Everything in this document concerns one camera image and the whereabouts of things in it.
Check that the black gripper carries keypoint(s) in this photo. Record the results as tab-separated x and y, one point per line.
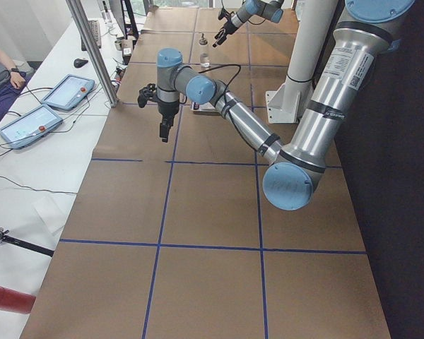
167	110
227	28

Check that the clear glass sauce bottle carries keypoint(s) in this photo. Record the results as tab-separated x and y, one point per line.
204	52

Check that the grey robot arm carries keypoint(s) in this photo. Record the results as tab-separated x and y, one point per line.
330	60
271	11

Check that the silver digital kitchen scale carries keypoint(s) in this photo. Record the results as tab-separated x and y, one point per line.
205	108

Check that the far blue teach pendant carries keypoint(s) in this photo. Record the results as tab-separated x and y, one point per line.
68	93

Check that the blue teach pendant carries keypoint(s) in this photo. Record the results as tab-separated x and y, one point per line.
30	127
68	93

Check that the black computer mouse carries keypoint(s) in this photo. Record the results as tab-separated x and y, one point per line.
78	63

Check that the black keyboard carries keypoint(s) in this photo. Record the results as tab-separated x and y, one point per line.
94	27

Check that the near blue teach pendant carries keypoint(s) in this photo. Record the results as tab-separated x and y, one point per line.
30	127

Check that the black tripod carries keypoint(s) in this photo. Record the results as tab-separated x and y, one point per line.
5	238

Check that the red cylinder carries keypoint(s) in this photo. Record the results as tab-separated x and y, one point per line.
15	301

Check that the black camera box on wrist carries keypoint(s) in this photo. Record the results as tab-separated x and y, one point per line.
147	94

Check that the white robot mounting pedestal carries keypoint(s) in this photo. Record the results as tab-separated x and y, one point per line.
287	104

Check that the aluminium frame post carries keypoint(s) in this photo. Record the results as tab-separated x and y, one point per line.
81	21

